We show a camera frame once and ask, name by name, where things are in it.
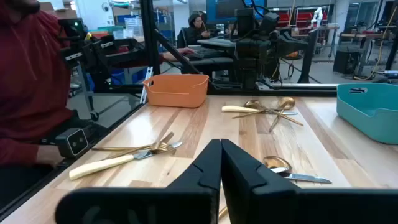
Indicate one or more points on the white perforated strip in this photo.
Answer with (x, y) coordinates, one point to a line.
(146, 87)

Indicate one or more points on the orange plastic bin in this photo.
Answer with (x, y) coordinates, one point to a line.
(177, 93)

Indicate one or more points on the person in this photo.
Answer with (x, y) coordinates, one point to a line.
(31, 77)
(194, 34)

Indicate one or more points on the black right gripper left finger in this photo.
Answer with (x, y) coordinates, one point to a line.
(186, 199)

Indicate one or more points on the small black depth camera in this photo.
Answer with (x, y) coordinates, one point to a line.
(74, 142)

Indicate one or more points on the blue storage crate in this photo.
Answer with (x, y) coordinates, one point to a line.
(118, 76)

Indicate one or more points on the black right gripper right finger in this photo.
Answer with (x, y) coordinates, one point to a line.
(258, 199)

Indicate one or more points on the person's hand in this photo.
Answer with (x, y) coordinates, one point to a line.
(177, 55)
(49, 155)

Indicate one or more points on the teal plastic bin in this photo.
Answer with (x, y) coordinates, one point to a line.
(373, 124)

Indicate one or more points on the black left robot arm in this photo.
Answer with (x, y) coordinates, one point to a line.
(252, 49)

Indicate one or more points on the wooden workbench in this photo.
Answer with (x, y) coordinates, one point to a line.
(363, 35)

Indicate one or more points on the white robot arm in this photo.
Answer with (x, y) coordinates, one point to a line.
(317, 15)

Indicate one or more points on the black desk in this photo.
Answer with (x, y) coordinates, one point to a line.
(214, 62)

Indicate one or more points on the black equipment box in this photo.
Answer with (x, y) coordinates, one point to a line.
(346, 62)

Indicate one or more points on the red storage rack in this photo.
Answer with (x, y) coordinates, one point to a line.
(303, 18)

